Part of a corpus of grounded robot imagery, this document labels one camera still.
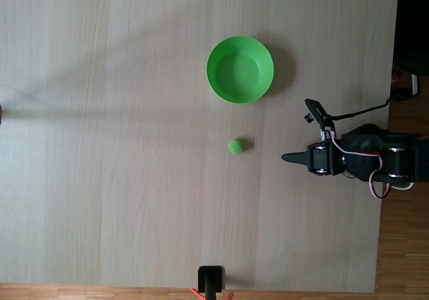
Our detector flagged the green pompom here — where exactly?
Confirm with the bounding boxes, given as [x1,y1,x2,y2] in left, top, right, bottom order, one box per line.
[228,138,244,155]

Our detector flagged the green plastic bowl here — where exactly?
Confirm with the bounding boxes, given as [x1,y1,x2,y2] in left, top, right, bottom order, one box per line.
[205,35,275,104]

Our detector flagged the black table clamp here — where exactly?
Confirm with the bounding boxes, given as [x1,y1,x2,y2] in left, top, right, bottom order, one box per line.
[197,265,225,300]

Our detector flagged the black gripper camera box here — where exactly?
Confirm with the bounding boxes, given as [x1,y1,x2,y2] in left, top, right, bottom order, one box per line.
[304,98,336,131]

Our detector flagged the black camera cable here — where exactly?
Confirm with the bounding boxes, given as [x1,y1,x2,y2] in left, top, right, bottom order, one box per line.
[330,96,393,120]

